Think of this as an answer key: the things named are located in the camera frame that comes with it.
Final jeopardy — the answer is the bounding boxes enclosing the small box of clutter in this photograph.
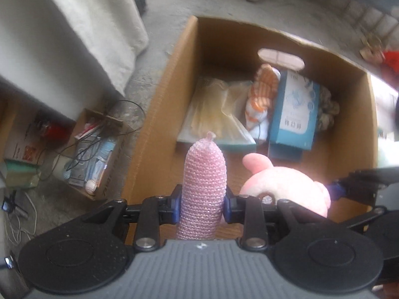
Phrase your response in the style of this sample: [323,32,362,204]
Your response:
[52,109,128,201]

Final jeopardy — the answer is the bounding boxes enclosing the tan slippers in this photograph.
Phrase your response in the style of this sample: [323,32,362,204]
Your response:
[359,33,385,66]

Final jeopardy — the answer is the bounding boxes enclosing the blue bandage box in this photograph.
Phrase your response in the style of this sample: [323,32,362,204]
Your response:
[268,70,320,162]

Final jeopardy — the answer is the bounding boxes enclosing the red plastic bag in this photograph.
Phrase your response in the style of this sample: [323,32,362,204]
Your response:
[381,51,399,90]

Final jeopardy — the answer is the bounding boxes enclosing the cotton swab bag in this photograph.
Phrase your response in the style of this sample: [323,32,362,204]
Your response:
[177,77,256,152]

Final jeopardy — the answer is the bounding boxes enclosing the white curtain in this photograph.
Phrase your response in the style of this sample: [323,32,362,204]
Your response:
[1,0,149,120]

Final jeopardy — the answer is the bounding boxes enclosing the brown cardboard box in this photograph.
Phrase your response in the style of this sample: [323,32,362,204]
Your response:
[121,15,379,244]

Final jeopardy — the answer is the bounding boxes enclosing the pink plush toy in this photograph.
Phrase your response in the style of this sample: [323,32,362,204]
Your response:
[239,152,331,217]

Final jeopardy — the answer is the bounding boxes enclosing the pink knitted sponge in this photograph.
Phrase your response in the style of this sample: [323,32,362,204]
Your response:
[177,132,227,240]

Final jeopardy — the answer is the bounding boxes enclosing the green scrunchie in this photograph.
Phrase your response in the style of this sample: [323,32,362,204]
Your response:
[316,86,340,132]

